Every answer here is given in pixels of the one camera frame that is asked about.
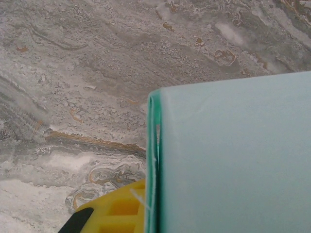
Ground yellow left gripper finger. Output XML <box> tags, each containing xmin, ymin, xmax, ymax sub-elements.
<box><xmin>58</xmin><ymin>179</ymin><xmax>147</xmax><ymax>233</ymax></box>

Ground light teal paper box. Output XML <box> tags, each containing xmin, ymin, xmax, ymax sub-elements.
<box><xmin>143</xmin><ymin>70</ymin><xmax>311</xmax><ymax>233</ymax></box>

